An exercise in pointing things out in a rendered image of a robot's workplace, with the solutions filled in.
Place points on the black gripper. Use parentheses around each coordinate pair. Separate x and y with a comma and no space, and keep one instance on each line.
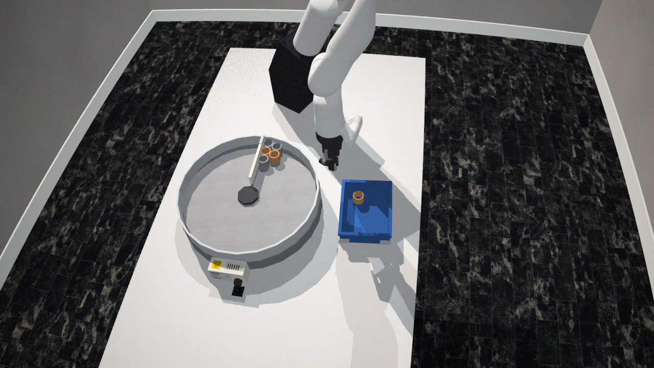
(330,149)

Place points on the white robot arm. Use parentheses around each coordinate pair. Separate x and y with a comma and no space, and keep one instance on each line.
(329,69)

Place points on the blue open-top crate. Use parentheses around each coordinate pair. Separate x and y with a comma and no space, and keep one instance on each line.
(365,223)

